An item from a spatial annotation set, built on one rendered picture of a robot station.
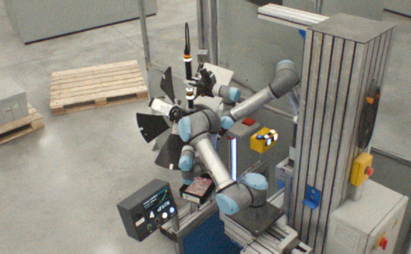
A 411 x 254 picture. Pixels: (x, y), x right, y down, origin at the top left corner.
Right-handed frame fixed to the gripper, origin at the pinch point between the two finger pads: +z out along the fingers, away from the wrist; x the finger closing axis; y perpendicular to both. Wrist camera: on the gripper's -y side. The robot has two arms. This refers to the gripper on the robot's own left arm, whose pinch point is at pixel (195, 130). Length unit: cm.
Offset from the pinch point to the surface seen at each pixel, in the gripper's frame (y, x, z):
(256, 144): -36.4, 18.5, 6.6
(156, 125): 30.1, 5.2, 19.7
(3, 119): 251, 68, 165
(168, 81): 19.9, -18.9, 35.7
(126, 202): 25, -8, -72
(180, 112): 10.1, -7.1, 12.6
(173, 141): 17.1, 9.1, 4.2
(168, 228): 43, 106, 23
